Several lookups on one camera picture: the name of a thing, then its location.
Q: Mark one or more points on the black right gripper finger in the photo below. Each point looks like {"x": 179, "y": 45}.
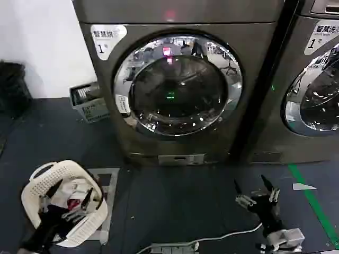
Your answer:
{"x": 271, "y": 189}
{"x": 245, "y": 201}

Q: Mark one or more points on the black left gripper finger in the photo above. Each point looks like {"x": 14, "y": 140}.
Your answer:
{"x": 87, "y": 199}
{"x": 54, "y": 190}

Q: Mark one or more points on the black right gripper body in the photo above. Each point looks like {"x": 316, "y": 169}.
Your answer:
{"x": 267, "y": 211}

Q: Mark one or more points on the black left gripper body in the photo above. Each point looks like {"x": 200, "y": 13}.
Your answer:
{"x": 53, "y": 222}

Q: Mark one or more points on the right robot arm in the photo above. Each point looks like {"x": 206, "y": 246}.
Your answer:
{"x": 284, "y": 239}

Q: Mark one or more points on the red garment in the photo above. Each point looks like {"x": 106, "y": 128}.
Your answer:
{"x": 73, "y": 203}

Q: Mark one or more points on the white perforated laundry basket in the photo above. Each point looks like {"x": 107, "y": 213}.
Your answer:
{"x": 50, "y": 176}

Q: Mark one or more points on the white garment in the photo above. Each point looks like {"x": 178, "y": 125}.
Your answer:
{"x": 75, "y": 189}

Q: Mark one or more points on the white paper scrap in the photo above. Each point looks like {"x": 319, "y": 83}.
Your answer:
{"x": 303, "y": 186}

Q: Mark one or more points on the green floor tape strip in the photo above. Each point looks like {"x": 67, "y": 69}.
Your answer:
{"x": 312, "y": 201}

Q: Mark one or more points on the grey dryer filter flap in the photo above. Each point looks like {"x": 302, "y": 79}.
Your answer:
{"x": 180, "y": 159}

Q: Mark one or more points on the grey power strip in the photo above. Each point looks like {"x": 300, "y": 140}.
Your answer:
{"x": 173, "y": 248}

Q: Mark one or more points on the grey dryer with round door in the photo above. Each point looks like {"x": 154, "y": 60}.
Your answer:
{"x": 233, "y": 111}

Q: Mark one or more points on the grey plastic crate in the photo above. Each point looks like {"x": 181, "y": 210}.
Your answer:
{"x": 92, "y": 111}

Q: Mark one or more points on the round glass dryer door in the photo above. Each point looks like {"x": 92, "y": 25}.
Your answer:
{"x": 315, "y": 100}
{"x": 180, "y": 87}

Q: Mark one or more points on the small white warning sticker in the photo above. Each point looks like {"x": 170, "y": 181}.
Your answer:
{"x": 122, "y": 104}

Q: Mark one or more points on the white number label sticker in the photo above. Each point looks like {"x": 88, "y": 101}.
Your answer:
{"x": 106, "y": 39}
{"x": 317, "y": 37}

